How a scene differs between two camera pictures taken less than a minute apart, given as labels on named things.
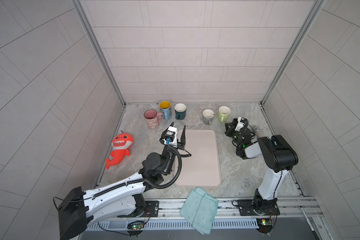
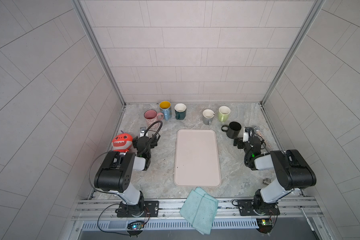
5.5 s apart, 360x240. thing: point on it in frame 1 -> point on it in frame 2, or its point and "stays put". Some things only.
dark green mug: [180, 110] stays put
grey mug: [208, 115] stays put
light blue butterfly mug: [165, 107] stays put
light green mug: [223, 113] stays put
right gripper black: [230, 132] -> [240, 140]
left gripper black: [180, 144] -> [152, 142]
